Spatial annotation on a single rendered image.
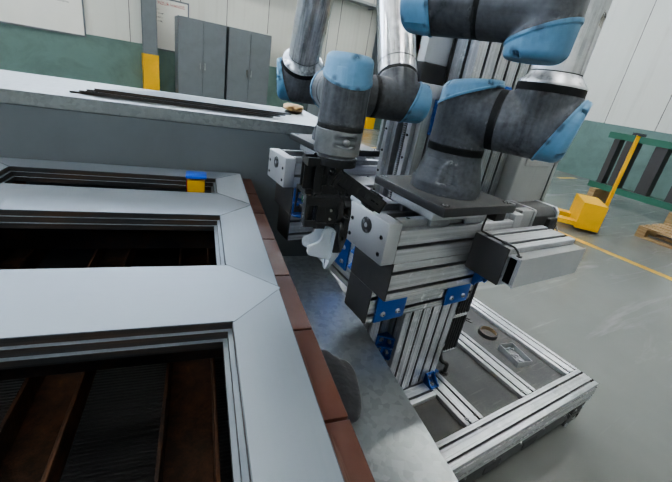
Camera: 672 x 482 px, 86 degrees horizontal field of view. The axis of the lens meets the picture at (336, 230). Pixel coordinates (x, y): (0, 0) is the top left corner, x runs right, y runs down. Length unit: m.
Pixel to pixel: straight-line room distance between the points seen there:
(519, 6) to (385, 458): 0.66
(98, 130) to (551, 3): 1.27
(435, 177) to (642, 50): 10.18
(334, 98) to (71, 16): 9.27
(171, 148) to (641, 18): 10.50
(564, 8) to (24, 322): 0.77
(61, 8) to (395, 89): 9.25
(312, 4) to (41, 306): 0.81
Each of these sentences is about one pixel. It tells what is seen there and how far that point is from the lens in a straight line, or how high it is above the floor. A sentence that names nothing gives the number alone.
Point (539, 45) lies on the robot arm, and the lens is 0.51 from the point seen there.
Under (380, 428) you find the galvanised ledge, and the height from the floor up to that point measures 0.68.
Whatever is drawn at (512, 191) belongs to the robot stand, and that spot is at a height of 1.00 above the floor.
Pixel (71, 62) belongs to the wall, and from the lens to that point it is 9.77.
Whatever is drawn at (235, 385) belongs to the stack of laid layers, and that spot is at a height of 0.84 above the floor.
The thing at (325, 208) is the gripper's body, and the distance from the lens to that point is 0.60.
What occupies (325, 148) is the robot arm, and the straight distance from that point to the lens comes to 0.58.
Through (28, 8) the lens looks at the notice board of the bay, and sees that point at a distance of 9.79.
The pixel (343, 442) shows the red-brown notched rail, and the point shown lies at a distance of 0.51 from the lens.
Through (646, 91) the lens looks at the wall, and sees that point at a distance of 10.62.
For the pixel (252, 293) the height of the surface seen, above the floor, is 0.85.
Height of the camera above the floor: 1.22
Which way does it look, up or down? 22 degrees down
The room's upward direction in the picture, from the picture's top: 10 degrees clockwise
